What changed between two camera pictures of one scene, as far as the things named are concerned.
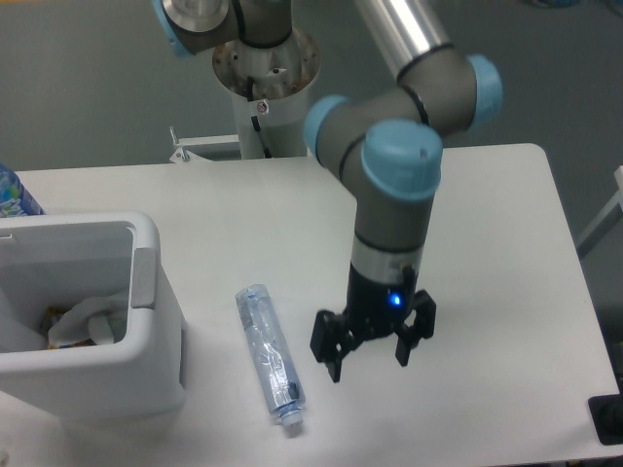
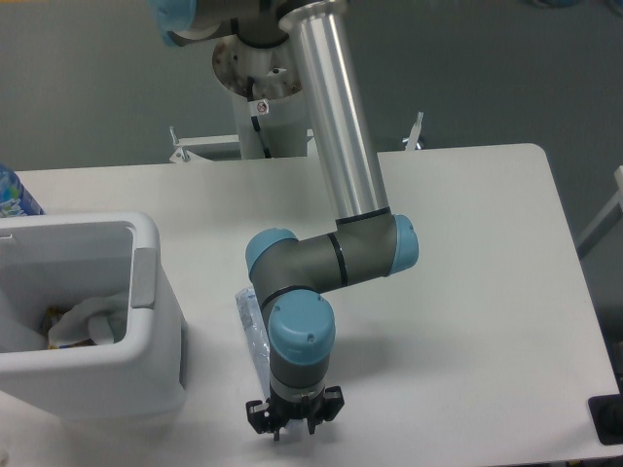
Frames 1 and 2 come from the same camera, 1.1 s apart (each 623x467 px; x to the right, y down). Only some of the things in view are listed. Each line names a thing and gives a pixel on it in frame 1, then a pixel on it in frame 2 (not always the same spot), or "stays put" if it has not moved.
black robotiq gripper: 373,308 to 322,407
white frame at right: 605,224 stays put
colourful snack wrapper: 52,314 stays put
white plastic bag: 101,319 stays put
